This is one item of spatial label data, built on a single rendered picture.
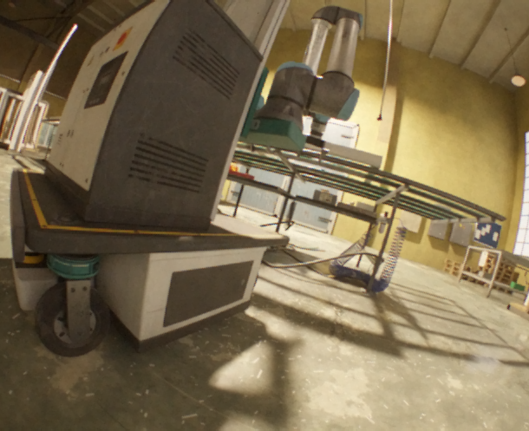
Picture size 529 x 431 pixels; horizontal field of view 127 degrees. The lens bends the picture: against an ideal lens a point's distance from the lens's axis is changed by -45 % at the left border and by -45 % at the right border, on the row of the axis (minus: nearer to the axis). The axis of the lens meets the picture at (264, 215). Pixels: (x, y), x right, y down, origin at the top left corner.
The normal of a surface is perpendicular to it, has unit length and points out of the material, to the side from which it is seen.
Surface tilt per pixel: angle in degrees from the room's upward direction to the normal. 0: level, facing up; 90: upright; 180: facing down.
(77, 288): 90
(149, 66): 90
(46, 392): 0
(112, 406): 0
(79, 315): 90
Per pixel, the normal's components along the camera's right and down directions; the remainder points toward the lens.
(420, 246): -0.30, -0.04
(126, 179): 0.84, 0.28
